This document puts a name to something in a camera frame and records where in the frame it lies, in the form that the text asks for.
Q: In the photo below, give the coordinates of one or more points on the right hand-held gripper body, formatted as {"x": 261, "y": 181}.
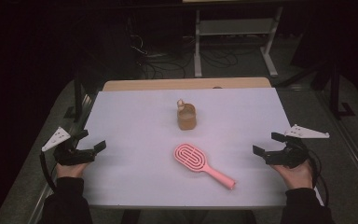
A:
{"x": 289, "y": 155}

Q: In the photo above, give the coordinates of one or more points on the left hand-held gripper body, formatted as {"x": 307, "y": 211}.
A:
{"x": 71, "y": 156}

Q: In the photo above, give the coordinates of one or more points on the pink hairbrush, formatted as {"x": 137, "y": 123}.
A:
{"x": 215, "y": 174}

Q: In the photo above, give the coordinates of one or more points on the person's left hand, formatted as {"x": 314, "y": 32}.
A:
{"x": 71, "y": 170}

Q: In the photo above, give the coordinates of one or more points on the person's right hand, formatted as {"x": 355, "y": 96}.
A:
{"x": 295, "y": 177}

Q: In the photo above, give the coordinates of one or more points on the black metal stand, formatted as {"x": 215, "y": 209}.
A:
{"x": 334, "y": 90}
{"x": 77, "y": 93}

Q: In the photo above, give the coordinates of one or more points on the white table sheet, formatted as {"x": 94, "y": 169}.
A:
{"x": 136, "y": 124}

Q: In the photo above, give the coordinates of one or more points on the wooden table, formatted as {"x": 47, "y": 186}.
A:
{"x": 167, "y": 84}

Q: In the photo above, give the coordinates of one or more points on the white metal stand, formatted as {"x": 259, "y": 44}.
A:
{"x": 236, "y": 26}

